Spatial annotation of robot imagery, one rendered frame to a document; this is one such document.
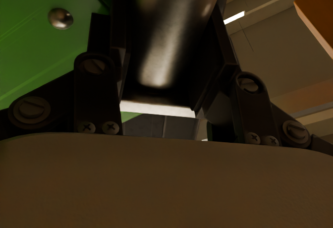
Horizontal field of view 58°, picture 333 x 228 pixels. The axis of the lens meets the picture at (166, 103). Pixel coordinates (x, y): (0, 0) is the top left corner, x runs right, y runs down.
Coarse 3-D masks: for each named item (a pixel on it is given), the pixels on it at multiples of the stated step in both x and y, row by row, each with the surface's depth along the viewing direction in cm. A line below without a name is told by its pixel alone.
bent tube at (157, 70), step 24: (144, 0) 10; (168, 0) 10; (192, 0) 10; (216, 0) 10; (144, 24) 11; (168, 24) 10; (192, 24) 10; (144, 48) 11; (168, 48) 11; (192, 48) 12; (144, 72) 12; (168, 72) 12; (144, 96) 13; (168, 96) 13
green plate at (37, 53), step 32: (0, 0) 13; (32, 0) 13; (64, 0) 13; (96, 0) 13; (0, 32) 14; (32, 32) 14; (64, 32) 14; (0, 64) 15; (32, 64) 16; (64, 64) 16; (0, 96) 17
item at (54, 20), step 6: (54, 12) 13; (60, 12) 13; (66, 12) 13; (48, 18) 13; (54, 18) 13; (60, 18) 13; (66, 18) 13; (72, 18) 14; (54, 24) 13; (60, 24) 13; (66, 24) 14
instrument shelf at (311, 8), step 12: (300, 0) 65; (312, 0) 62; (324, 0) 60; (300, 12) 63; (312, 12) 59; (324, 12) 57; (312, 24) 57; (324, 24) 54; (324, 36) 52; (324, 48) 55
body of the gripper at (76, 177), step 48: (0, 144) 6; (48, 144) 6; (96, 144) 7; (144, 144) 7; (192, 144) 7; (240, 144) 8; (0, 192) 5; (48, 192) 6; (96, 192) 6; (144, 192) 6; (192, 192) 6; (240, 192) 6; (288, 192) 7
